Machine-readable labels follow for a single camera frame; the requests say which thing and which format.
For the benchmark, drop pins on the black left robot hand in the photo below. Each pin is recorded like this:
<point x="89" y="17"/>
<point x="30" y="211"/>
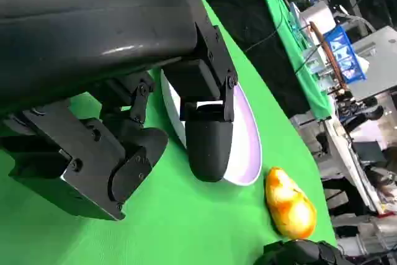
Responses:
<point x="93" y="29"/>

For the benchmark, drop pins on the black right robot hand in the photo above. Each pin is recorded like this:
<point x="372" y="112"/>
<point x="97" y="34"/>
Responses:
<point x="301" y="254"/>

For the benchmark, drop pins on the lilac plate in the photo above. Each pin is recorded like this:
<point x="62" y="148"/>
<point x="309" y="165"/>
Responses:
<point x="245" y="141"/>

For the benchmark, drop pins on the black backdrop curtain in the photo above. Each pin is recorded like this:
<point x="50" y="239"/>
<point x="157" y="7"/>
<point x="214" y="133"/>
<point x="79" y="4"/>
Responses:
<point x="248" y="29"/>

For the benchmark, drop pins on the green cloth on background table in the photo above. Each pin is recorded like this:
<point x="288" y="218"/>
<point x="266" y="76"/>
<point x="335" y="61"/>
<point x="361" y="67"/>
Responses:
<point x="313" y="91"/>

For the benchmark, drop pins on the brown curved rod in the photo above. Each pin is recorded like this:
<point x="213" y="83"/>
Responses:
<point x="330" y="57"/>

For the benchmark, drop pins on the blue plastic crate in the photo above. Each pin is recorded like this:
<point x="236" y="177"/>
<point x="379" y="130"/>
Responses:
<point x="344" y="54"/>

